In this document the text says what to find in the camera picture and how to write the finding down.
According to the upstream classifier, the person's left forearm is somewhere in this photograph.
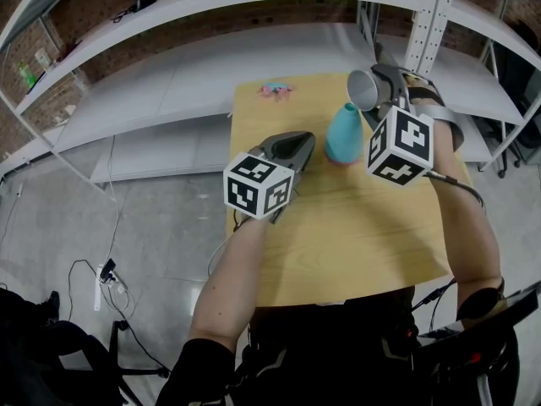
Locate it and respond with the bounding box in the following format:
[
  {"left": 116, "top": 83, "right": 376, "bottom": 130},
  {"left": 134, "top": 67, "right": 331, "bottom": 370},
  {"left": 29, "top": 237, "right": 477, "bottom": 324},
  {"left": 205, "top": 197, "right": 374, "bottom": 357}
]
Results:
[{"left": 187, "top": 215, "right": 272, "bottom": 351}]

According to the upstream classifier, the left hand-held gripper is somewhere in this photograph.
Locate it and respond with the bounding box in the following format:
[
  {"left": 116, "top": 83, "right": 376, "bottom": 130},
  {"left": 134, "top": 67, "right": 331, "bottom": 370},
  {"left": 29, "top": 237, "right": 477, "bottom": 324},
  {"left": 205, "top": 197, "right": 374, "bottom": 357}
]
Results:
[{"left": 222, "top": 130, "right": 318, "bottom": 225}]

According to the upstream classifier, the wide white metal shelf unit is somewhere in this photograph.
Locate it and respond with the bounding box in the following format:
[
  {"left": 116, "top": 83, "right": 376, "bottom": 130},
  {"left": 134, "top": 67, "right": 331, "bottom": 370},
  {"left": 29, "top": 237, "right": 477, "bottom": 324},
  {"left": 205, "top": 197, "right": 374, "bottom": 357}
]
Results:
[{"left": 0, "top": 0, "right": 460, "bottom": 196}]

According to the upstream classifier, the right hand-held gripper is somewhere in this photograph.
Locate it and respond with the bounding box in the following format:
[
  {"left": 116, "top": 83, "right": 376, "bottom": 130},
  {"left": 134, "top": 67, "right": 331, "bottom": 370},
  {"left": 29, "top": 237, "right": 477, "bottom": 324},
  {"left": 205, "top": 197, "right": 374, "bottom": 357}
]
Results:
[{"left": 363, "top": 63, "right": 466, "bottom": 188}]

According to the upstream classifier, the black floor cable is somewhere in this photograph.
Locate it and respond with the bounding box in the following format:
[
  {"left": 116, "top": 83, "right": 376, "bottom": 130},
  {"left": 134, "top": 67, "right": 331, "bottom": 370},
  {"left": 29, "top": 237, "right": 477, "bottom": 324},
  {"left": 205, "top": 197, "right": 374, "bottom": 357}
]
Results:
[{"left": 67, "top": 258, "right": 171, "bottom": 375}]

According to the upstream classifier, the black plug adapter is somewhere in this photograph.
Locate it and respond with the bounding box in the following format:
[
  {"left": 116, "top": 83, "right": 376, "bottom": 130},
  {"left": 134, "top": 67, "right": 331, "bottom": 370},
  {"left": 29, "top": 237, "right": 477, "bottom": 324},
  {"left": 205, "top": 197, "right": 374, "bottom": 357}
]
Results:
[{"left": 100, "top": 258, "right": 118, "bottom": 285}]

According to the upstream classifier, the clear plastic cup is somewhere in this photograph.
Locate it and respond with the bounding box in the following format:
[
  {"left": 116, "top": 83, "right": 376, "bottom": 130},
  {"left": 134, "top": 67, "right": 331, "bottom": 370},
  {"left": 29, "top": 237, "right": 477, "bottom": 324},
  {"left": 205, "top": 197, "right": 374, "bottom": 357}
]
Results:
[{"left": 347, "top": 69, "right": 382, "bottom": 113}]

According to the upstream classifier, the person's black clothing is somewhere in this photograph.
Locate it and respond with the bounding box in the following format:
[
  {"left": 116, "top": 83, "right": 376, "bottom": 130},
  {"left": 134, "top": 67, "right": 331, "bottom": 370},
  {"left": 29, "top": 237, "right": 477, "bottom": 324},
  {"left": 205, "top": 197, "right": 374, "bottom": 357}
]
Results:
[{"left": 155, "top": 284, "right": 522, "bottom": 406}]

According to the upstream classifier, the white power strip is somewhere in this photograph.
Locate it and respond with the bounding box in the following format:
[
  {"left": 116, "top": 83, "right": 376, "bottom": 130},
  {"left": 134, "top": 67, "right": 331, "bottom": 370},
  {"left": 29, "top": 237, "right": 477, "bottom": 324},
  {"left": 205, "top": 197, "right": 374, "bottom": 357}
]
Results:
[{"left": 94, "top": 266, "right": 128, "bottom": 313}]

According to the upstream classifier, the black chest-mounted device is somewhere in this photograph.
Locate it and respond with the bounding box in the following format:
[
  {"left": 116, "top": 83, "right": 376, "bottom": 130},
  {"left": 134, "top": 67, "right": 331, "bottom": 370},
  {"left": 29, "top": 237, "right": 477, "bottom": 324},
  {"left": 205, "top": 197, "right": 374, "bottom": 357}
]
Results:
[{"left": 418, "top": 280, "right": 541, "bottom": 340}]

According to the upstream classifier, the person's right forearm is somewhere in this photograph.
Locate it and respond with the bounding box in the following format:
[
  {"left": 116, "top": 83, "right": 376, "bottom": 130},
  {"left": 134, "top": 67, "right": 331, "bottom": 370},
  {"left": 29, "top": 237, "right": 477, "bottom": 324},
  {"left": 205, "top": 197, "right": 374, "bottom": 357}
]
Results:
[{"left": 428, "top": 118, "right": 505, "bottom": 312}]

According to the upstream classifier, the white floor cable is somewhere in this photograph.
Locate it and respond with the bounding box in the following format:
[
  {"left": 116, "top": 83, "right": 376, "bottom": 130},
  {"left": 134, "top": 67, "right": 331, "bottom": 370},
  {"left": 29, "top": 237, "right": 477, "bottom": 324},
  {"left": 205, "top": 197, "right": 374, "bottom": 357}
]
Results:
[{"left": 101, "top": 134, "right": 123, "bottom": 270}]

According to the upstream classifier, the narrow white metal shelf unit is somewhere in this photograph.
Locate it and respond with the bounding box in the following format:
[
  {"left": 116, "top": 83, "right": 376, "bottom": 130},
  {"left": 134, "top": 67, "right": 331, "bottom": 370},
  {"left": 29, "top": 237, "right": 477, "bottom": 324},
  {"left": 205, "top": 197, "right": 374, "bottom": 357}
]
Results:
[{"left": 405, "top": 0, "right": 541, "bottom": 181}]

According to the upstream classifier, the small pink blue object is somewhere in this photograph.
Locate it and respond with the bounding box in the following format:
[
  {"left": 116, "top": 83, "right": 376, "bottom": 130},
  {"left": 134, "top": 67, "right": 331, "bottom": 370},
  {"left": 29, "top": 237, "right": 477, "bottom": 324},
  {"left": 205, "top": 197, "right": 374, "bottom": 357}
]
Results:
[{"left": 258, "top": 82, "right": 296, "bottom": 102}]

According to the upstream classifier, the green plastic bottle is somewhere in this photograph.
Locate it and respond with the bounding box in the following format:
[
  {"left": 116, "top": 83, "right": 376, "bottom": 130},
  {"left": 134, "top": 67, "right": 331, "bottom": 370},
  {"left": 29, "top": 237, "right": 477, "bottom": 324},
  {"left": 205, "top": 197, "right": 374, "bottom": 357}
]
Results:
[{"left": 15, "top": 58, "right": 40, "bottom": 91}]

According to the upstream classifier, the light blue plastic bottle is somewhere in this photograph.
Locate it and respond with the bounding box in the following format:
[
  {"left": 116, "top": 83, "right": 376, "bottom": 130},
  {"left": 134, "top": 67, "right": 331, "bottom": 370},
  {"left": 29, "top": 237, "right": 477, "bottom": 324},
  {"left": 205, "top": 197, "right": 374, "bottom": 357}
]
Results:
[{"left": 324, "top": 101, "right": 366, "bottom": 168}]

